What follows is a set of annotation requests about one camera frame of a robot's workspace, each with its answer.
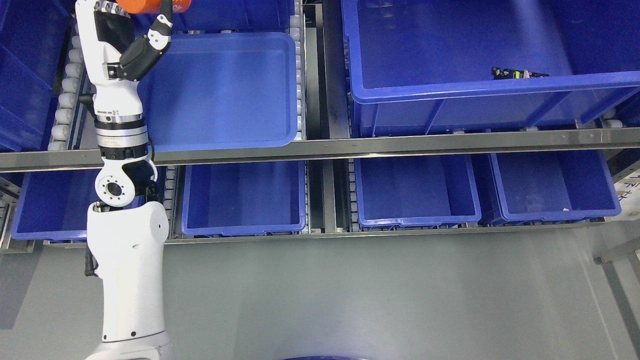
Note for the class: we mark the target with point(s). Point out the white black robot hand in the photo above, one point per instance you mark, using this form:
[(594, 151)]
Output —
[(119, 50)]

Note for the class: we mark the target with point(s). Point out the orange cylindrical capacitor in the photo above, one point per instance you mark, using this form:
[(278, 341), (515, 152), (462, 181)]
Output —
[(153, 6)]

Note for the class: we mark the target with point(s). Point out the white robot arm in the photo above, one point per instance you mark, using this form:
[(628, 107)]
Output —
[(134, 325)]

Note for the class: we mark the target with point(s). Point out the white roller conveyor strip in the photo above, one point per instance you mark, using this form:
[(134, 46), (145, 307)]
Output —
[(70, 117)]

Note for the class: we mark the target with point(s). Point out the blue bin far left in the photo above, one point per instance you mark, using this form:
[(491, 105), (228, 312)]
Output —
[(33, 35)]

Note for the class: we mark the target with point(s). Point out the blue bin top centre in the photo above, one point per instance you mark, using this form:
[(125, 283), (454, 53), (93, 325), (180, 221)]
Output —
[(212, 16)]

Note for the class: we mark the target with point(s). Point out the shallow blue tray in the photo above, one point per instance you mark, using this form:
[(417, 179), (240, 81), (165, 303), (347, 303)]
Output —
[(222, 91)]

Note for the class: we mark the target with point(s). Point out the blue bin lower left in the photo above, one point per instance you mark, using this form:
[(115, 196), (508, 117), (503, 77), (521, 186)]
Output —
[(50, 205)]

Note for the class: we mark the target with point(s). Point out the blue bin lower middle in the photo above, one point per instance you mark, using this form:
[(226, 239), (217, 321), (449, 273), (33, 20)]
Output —
[(244, 199)]

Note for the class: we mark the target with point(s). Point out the large blue bin upper right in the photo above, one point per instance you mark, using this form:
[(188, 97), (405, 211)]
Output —
[(424, 67)]

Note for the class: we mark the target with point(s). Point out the blue bin lower right centre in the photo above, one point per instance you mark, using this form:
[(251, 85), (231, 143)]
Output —
[(424, 191)]

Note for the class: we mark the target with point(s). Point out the small black yellow component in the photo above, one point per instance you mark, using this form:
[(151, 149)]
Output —
[(507, 73)]

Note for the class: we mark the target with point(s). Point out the blue bin lower far right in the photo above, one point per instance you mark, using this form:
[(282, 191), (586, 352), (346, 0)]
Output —
[(548, 187)]

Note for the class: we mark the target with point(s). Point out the metal shelf rail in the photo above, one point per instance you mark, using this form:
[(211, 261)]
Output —
[(409, 146)]

